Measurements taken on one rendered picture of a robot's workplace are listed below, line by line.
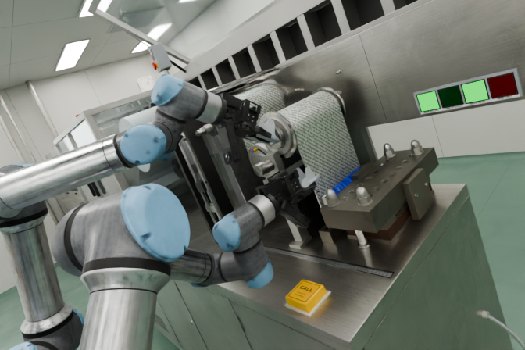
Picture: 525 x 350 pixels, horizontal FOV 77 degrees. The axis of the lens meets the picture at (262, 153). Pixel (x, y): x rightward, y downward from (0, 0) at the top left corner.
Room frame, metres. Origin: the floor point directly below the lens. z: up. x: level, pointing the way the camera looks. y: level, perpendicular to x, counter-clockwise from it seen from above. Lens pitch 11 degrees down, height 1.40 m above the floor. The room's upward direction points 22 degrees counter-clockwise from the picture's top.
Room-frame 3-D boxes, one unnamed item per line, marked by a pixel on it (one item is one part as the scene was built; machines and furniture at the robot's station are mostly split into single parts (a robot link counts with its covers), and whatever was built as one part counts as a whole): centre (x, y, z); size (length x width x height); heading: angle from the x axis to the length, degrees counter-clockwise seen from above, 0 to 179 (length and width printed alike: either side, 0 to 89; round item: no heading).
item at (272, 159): (0.98, -0.01, 1.05); 0.06 x 0.05 x 0.31; 127
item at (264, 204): (0.81, 0.06, 1.11); 0.08 x 0.05 x 0.08; 37
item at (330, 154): (1.00, -0.19, 1.11); 0.23 x 0.01 x 0.18; 127
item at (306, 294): (0.70, 0.03, 0.91); 0.07 x 0.07 x 0.02; 37
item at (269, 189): (0.86, -0.01, 1.12); 0.12 x 0.08 x 0.09; 127
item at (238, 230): (0.76, 0.12, 1.11); 0.11 x 0.08 x 0.09; 127
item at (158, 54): (1.43, 0.25, 1.66); 0.07 x 0.07 x 0.10; 22
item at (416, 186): (0.86, -0.36, 0.97); 0.10 x 0.03 x 0.11; 127
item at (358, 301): (1.74, 0.48, 0.88); 2.52 x 0.66 x 0.04; 37
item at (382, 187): (0.93, -0.30, 1.00); 0.40 x 0.16 x 0.06; 127
